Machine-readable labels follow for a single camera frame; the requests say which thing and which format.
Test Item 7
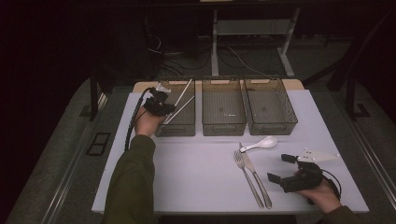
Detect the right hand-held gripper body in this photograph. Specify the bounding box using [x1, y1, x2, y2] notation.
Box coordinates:
[279, 147, 341, 194]

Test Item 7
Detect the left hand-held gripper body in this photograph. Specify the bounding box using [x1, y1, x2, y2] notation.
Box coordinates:
[143, 83, 177, 118]

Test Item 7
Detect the white ceramic spoon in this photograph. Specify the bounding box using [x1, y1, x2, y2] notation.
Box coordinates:
[239, 135, 278, 153]

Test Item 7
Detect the smoky transparent plastic bin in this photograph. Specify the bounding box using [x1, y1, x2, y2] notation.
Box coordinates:
[150, 77, 197, 137]
[201, 77, 248, 137]
[243, 76, 299, 136]

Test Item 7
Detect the silver metal knife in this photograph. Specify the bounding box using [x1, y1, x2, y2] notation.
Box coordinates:
[238, 142, 273, 210]

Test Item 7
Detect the silver metal fork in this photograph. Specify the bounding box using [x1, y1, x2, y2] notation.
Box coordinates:
[233, 149, 265, 210]

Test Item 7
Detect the person's left hand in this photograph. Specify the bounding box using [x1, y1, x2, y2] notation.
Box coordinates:
[134, 105, 167, 138]

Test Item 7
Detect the person's right hand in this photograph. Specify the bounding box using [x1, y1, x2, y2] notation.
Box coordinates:
[293, 169, 343, 214]

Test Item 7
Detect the white table cover sheet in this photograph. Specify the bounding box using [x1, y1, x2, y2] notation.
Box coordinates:
[91, 89, 370, 215]

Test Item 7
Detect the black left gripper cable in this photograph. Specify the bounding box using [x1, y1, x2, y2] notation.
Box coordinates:
[124, 87, 157, 152]

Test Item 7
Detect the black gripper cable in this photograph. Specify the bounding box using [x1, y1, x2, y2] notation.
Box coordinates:
[320, 168, 343, 200]
[124, 87, 157, 152]

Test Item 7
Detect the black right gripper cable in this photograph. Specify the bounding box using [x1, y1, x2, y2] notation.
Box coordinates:
[320, 168, 343, 200]

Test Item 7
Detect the black metal stand post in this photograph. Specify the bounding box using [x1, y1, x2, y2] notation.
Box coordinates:
[78, 66, 108, 122]
[344, 74, 372, 121]

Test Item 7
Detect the metal floor rail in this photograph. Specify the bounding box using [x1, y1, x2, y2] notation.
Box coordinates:
[40, 92, 108, 224]
[339, 102, 396, 200]

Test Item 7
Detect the white metal desk frame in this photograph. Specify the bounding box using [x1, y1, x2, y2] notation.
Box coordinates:
[210, 7, 302, 78]

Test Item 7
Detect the white floor cable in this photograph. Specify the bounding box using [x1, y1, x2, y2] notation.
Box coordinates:
[228, 46, 270, 77]

